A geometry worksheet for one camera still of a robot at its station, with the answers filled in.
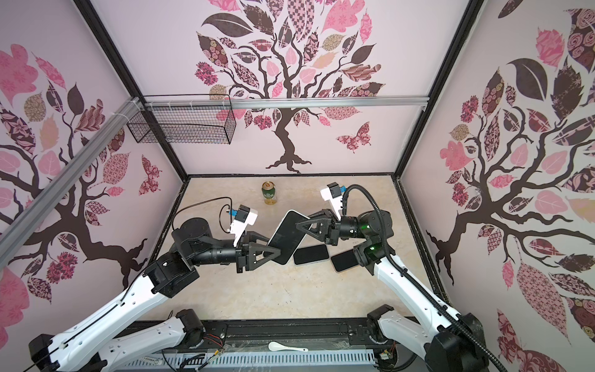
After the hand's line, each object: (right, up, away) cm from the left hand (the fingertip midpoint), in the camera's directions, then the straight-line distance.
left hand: (278, 255), depth 56 cm
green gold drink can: (-10, +16, +45) cm, 49 cm away
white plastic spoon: (-2, -33, +15) cm, 36 cm away
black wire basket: (-43, +47, +39) cm, 75 cm away
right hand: (+6, +7, 0) cm, 9 cm away
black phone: (+23, -11, +35) cm, 43 cm away
